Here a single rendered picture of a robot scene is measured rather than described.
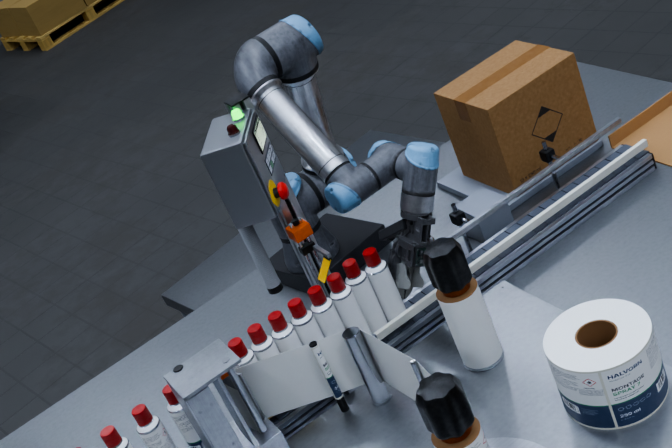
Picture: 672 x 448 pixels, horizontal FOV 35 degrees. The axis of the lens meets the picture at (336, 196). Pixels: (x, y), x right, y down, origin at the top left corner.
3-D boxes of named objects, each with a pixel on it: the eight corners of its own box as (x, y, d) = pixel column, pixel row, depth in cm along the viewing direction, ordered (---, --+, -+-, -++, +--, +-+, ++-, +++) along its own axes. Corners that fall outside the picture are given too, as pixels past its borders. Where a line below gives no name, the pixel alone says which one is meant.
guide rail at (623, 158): (305, 395, 232) (301, 388, 231) (302, 393, 233) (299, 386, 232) (648, 146, 265) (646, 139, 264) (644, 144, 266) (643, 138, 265)
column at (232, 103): (343, 342, 254) (231, 105, 223) (334, 335, 258) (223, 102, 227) (358, 331, 255) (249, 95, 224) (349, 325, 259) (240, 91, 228)
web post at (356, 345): (378, 409, 221) (347, 342, 212) (367, 400, 225) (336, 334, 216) (395, 397, 222) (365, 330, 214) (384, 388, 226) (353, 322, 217)
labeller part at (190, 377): (184, 401, 204) (182, 398, 203) (164, 378, 213) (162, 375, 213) (242, 361, 208) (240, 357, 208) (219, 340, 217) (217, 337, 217)
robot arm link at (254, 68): (211, 52, 244) (348, 203, 230) (248, 29, 248) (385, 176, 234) (210, 79, 254) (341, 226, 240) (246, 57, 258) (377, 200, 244)
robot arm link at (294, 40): (298, 202, 285) (241, 32, 252) (340, 173, 291) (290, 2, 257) (325, 220, 277) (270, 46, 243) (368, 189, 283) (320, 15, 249)
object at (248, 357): (267, 422, 231) (229, 353, 222) (256, 412, 235) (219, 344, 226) (286, 408, 233) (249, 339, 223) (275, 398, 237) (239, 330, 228)
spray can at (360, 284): (372, 342, 241) (340, 272, 232) (366, 330, 246) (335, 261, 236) (393, 332, 242) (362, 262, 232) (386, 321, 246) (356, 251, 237)
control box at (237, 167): (236, 230, 222) (198, 156, 214) (246, 189, 237) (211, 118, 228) (280, 217, 220) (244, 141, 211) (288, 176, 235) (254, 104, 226)
